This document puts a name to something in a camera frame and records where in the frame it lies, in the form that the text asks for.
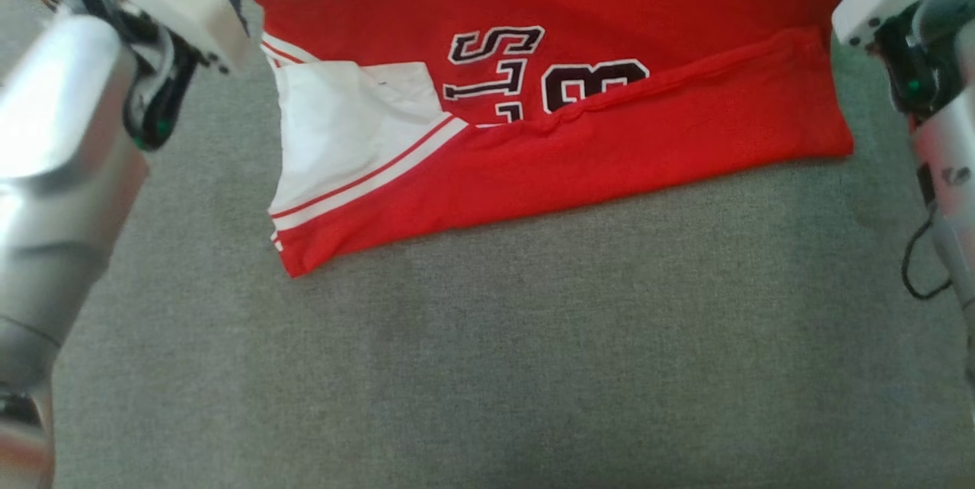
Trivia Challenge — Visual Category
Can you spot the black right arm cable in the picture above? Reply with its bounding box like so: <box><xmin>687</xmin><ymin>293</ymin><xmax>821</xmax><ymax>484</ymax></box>
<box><xmin>901</xmin><ymin>219</ymin><xmax>953</xmax><ymax>301</ymax></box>

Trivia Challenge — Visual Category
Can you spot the large grey fabric sofa seat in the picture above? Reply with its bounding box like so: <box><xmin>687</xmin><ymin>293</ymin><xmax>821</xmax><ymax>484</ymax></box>
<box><xmin>0</xmin><ymin>0</ymin><xmax>975</xmax><ymax>489</ymax></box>

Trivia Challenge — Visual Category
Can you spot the red and white sports jersey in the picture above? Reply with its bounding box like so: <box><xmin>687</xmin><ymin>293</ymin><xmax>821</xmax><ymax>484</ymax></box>
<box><xmin>226</xmin><ymin>0</ymin><xmax>865</xmax><ymax>278</ymax></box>

